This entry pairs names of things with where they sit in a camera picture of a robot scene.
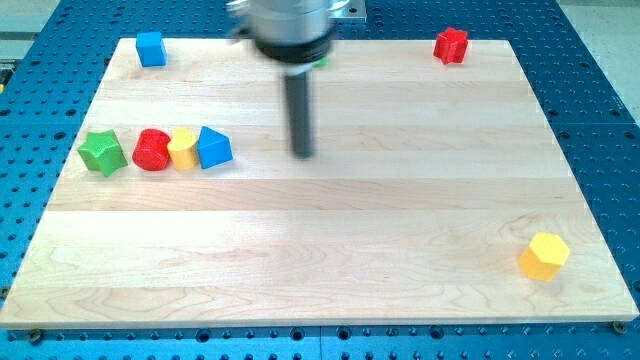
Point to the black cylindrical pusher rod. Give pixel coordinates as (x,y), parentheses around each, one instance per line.
(297,96)

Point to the red star block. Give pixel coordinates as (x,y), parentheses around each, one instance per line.
(451,46)

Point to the green circle block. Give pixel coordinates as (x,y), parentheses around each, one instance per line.
(321,63)

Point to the green star block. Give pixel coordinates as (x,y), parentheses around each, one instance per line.
(102,152)

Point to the blue cube block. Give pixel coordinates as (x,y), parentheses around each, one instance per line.
(150,49)

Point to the blue triangle block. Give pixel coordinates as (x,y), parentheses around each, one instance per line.
(213,148)

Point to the yellow hexagon block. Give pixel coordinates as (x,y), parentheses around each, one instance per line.
(544,256)

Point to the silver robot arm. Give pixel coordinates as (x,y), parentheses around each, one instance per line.
(297,34)

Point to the red cylinder block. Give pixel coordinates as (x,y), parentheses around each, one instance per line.
(150,152)

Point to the wooden board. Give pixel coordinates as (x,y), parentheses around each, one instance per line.
(427,184)

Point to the yellow cylinder block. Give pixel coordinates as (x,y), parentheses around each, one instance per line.
(182,149)

